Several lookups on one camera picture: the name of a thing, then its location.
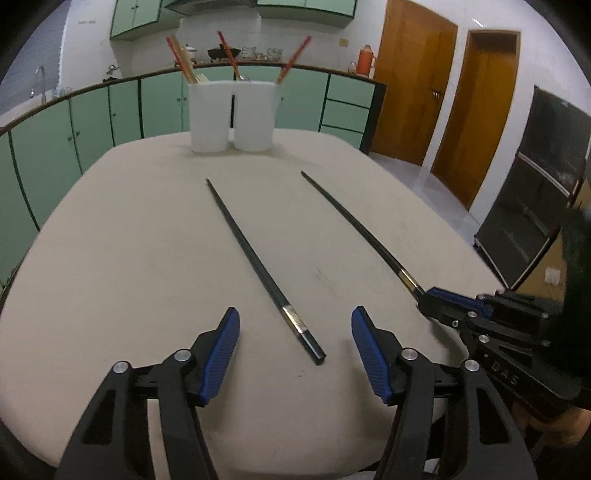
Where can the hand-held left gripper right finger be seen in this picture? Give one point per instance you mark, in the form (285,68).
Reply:
(371,355)

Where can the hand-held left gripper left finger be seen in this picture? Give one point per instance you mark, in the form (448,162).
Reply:
(221,355)

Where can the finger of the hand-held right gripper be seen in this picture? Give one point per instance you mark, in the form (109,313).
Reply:
(457,297)
(443,314)

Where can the black chopstick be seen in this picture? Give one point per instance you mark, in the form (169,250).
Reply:
(360,230)
(258,272)

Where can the white twin utensil holder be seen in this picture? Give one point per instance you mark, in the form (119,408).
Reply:
(207,120)

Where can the wooden fork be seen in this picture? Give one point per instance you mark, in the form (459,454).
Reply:
(202,78)

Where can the metal spoon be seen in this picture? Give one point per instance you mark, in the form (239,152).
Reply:
(244,77)

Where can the person's right hand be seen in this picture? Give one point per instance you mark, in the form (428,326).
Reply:
(563,427)

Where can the black glass-front cabinet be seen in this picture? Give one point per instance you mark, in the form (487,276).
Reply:
(531,194)

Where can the wooden door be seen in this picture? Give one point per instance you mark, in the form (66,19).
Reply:
(480,115)
(415,92)

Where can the orange thermos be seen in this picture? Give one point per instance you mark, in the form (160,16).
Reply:
(364,60)

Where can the green kitchen base cabinets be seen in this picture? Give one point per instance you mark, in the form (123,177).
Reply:
(92,115)

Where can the wooden chopstick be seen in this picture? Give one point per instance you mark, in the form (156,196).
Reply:
(190,69)
(184,64)

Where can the red chopstick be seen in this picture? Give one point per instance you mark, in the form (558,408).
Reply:
(227,53)
(291,60)
(178,46)
(295,57)
(173,48)

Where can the black wok on stove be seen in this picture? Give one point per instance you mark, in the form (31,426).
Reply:
(224,52)

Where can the kettle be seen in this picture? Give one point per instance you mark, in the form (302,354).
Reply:
(112,71)

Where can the clear glass jars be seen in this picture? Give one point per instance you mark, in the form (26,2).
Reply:
(263,53)

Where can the white pot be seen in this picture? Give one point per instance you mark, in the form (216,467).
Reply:
(190,51)

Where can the metal faucet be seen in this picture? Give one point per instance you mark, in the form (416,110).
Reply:
(40,78)

